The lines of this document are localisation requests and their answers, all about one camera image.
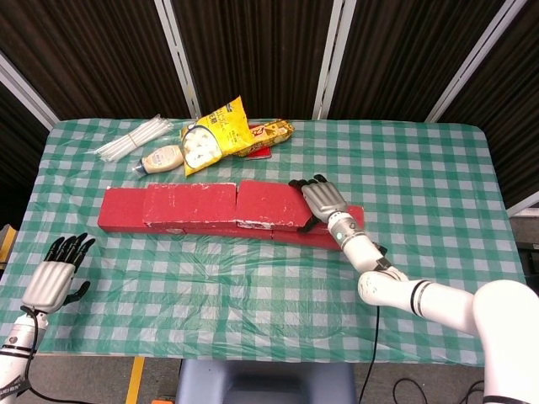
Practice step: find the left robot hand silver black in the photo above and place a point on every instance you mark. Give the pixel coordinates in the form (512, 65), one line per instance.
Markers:
(46, 286)

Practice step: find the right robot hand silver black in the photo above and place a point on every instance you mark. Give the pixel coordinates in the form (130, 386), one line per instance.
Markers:
(324, 200)

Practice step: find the red foam brick white chipped corner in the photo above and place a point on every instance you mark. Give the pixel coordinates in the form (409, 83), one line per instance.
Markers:
(265, 202)

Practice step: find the red foam brick white-scuffed edges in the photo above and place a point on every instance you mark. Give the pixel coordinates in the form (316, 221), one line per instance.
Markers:
(189, 204)

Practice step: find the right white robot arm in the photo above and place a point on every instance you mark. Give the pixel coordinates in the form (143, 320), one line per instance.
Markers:
(442, 303)

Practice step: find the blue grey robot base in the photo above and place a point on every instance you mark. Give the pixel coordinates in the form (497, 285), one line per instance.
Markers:
(265, 383)

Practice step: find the yellow grey box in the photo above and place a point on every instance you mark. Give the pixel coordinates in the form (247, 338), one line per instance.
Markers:
(6, 244)

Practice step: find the flat red card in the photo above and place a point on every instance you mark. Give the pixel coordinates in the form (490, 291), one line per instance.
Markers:
(261, 154)

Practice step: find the yellow biscuit packet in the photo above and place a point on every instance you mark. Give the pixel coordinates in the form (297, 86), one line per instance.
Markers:
(273, 132)

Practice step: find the red foam brick grey patch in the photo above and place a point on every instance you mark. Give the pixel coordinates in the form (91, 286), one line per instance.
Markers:
(120, 208)

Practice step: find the yellow snack bag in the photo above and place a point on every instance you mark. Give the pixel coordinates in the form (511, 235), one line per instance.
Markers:
(219, 134)

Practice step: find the yellow floor tape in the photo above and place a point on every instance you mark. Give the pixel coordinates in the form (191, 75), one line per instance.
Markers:
(135, 379)

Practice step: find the dark brown partition screen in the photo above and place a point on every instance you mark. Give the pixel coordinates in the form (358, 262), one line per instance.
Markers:
(252, 46)
(97, 54)
(404, 54)
(17, 147)
(513, 105)

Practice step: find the green white checked tablecloth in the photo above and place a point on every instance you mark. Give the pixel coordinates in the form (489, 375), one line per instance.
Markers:
(210, 294)

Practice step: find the cream mayonnaise bottle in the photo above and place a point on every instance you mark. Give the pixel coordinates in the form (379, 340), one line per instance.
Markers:
(162, 160)

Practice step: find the bundle of clear straws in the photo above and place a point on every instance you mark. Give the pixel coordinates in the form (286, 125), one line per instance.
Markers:
(130, 139)

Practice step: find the grey equipment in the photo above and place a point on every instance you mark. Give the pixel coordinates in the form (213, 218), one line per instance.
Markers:
(531, 252)

